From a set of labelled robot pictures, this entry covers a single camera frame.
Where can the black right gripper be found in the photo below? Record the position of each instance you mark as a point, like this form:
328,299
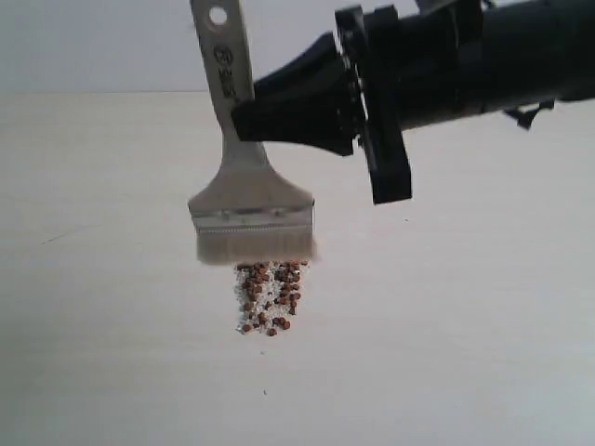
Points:
386,57

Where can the wooden paint brush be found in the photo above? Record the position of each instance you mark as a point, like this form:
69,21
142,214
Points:
248,212

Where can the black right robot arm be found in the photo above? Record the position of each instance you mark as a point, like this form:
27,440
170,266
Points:
534,54

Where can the pile of pellets and crumbs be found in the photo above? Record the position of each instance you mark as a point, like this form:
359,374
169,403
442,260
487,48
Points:
269,294

